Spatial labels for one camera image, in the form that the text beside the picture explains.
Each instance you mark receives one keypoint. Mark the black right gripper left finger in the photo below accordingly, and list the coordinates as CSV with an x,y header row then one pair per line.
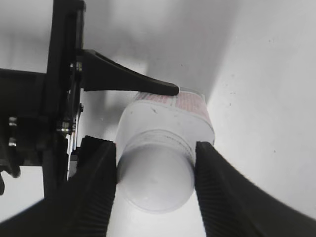
x,y
83,205

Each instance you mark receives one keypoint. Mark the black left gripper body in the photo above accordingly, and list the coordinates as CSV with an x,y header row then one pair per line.
x,y
39,110

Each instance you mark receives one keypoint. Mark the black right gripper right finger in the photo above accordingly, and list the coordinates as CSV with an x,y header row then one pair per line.
x,y
232,206

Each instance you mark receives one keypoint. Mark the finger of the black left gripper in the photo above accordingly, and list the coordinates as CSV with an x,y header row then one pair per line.
x,y
99,73
73,157

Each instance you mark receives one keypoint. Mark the white bottle cap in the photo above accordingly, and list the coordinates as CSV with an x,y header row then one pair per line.
x,y
156,178

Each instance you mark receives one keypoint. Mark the white yili changqing yogurt bottle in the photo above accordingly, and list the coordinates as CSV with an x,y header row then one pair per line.
x,y
178,121

